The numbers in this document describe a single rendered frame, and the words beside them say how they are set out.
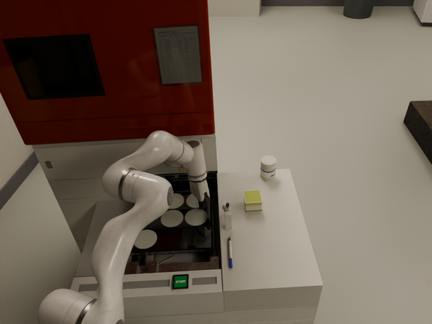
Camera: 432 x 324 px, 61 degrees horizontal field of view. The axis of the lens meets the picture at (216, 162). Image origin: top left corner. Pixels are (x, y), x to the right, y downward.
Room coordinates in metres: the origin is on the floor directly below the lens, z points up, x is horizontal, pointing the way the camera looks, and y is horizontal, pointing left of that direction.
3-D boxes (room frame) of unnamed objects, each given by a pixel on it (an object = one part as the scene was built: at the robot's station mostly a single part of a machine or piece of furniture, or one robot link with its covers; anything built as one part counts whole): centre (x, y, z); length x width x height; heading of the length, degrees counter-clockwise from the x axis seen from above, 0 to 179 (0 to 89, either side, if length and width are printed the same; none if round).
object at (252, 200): (1.09, -0.14, 1.00); 0.07 x 0.07 x 0.07; 0
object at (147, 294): (0.75, 0.28, 0.89); 0.55 x 0.09 x 0.14; 90
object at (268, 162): (1.28, -0.24, 1.01); 0.07 x 0.07 x 0.10
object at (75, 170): (1.34, 0.40, 1.02); 0.81 x 0.03 x 0.40; 90
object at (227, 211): (1.00, -0.03, 1.03); 0.06 x 0.04 x 0.13; 0
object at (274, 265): (1.01, -0.17, 0.89); 0.62 x 0.35 x 0.14; 0
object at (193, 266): (0.85, 0.19, 0.87); 0.36 x 0.08 x 0.03; 90
